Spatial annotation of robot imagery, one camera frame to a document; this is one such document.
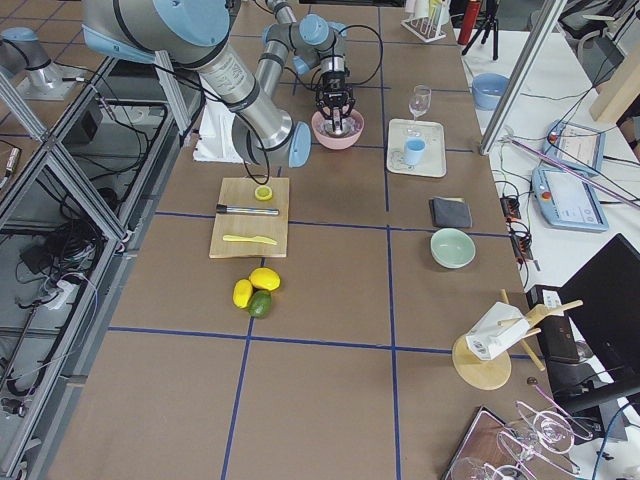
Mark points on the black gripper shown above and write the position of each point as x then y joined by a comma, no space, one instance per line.
335,84

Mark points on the silver metal ice scoop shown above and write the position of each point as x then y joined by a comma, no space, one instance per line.
337,131

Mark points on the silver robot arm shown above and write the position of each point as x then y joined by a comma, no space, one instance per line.
195,34

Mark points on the clear ice cubes pile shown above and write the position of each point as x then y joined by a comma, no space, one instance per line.
357,127

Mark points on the blue plastic cup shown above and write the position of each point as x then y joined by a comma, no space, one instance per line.
413,151

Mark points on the wooden cup stand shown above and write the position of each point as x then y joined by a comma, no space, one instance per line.
493,374

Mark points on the pink bowl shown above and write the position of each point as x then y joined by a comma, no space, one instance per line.
325,126

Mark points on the clear wine glass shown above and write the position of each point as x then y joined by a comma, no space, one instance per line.
420,101

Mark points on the cream serving tray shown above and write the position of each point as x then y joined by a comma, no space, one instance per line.
433,162

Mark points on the lemon half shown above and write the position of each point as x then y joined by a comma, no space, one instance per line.
263,193

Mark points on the wooden cutting board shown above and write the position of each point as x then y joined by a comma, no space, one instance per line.
240,192

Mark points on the grey folded cloth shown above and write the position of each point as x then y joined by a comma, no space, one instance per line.
450,213

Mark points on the silver metal muddler tube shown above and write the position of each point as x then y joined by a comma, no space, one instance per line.
240,210

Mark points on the blue bowl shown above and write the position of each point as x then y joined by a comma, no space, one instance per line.
488,89

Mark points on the yellow plastic knife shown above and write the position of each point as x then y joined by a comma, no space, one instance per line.
250,239

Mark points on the red bottle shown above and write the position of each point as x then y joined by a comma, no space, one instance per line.
470,16

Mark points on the green bowl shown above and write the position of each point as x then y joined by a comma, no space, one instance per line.
452,248

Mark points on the black tripod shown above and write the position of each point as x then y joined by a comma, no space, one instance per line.
489,26

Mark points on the yellow lemon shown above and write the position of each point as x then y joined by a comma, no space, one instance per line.
242,293
265,278

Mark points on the green lime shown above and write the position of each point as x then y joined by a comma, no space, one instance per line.
260,304

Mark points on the far teach pendant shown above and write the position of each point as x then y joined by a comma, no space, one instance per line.
578,147

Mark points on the teach pendant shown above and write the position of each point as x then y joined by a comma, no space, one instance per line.
566,202
578,147

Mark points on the near teach pendant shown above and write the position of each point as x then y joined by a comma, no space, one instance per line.
566,202

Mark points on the white carton on stand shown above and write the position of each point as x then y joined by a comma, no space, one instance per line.
499,328

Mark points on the black monitor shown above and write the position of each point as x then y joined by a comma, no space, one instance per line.
608,319

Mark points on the hanging wine glass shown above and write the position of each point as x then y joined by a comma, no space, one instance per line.
556,430

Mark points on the white wire rack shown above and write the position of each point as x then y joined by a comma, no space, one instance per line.
426,19

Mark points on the white camera pillar base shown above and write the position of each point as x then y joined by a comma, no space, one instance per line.
215,143

